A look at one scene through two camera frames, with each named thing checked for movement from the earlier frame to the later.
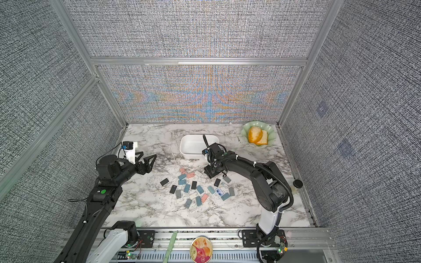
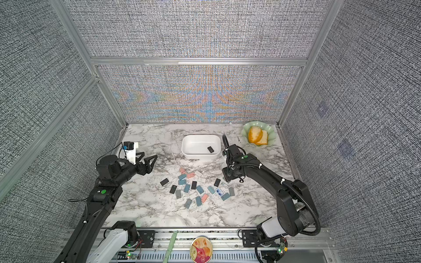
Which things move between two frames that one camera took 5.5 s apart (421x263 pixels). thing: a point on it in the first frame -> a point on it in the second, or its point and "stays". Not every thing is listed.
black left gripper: x=147 y=167 stays
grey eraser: x=231 y=191 stays
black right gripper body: x=211 y=170 -> x=229 y=172
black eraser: x=164 y=182 stays
